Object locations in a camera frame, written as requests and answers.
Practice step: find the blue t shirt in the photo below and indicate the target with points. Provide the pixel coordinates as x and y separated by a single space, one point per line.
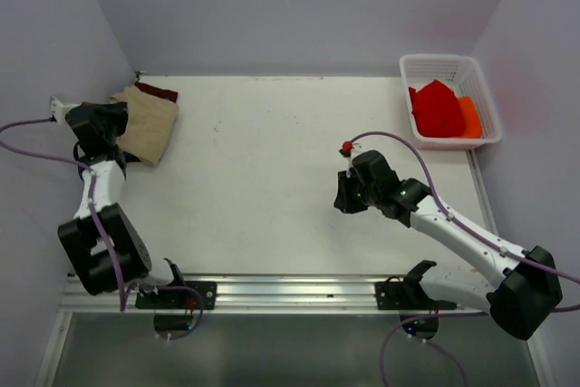
130 158

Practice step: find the red t shirt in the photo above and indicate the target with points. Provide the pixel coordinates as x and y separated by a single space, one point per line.
436 111

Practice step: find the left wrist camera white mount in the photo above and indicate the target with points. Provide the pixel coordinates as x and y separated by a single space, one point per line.
59 108

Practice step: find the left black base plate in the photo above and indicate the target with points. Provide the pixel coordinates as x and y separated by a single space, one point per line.
192 295

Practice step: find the aluminium mounting rail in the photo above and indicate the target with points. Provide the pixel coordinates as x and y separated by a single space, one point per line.
350 294

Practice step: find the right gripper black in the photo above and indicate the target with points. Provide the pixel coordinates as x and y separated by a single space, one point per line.
343 200

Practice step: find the beige t shirt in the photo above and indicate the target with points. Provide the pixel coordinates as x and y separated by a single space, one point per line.
150 124

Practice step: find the orange t shirt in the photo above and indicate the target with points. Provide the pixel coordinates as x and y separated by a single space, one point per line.
473 127

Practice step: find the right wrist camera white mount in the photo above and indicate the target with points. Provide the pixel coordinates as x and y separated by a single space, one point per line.
350 150

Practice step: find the maroon t shirt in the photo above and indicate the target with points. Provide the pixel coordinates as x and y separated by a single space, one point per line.
164 94

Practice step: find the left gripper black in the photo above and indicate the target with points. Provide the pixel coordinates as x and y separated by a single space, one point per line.
117 111

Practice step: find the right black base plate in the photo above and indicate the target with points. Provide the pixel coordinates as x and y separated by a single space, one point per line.
402 294

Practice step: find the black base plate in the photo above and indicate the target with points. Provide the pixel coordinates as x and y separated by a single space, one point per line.
402 294
192 295

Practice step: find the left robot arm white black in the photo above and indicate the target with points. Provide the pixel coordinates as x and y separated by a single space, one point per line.
104 248

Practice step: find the white plastic basket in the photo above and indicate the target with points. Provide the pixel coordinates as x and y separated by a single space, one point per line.
464 76

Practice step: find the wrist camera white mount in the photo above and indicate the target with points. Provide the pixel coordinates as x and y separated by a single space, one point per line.
350 150
59 108

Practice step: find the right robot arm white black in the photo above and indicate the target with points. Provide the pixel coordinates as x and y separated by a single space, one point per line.
515 286

